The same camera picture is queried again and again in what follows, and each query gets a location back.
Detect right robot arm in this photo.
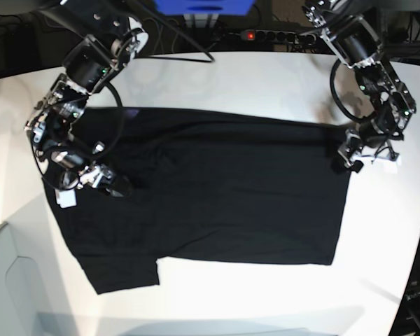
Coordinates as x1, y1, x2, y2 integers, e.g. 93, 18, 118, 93
24, 1, 148, 197

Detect grey cables behind table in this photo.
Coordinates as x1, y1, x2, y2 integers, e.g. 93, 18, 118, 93
139, 13, 218, 64

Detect blue plastic bin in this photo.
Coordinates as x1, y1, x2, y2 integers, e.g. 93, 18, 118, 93
155, 0, 255, 15

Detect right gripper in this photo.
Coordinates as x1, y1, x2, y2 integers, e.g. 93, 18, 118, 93
57, 163, 133, 197

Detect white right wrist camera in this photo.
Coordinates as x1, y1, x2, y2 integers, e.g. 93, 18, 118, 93
55, 190, 77, 209

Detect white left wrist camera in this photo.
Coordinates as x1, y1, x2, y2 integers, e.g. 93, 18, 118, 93
372, 154, 401, 174

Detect black T-shirt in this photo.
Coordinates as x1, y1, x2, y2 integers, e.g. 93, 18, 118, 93
44, 108, 349, 294

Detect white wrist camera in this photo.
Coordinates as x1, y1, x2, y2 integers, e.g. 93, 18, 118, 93
55, 190, 77, 209
372, 154, 401, 174

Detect black power strip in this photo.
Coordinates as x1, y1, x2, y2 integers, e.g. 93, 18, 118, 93
230, 29, 299, 45

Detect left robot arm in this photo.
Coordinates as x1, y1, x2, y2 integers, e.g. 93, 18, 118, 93
302, 1, 417, 172

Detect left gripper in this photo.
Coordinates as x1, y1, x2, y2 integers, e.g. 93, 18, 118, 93
330, 129, 396, 174

